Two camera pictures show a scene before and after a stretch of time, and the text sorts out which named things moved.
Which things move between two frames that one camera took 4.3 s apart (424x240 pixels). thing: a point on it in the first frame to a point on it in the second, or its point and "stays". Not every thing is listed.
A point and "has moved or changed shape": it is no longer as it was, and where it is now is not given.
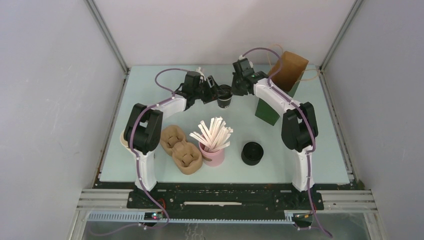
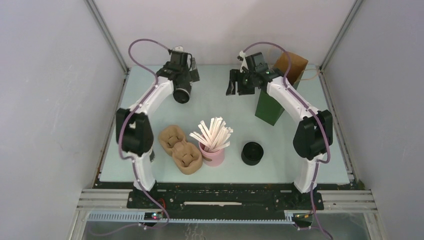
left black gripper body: (201, 93) to (190, 76)
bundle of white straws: (215, 137) stays
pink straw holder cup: (213, 158) stays
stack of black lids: (251, 153) stays
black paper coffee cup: (224, 102) has moved or changed shape
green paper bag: (285, 72) stays
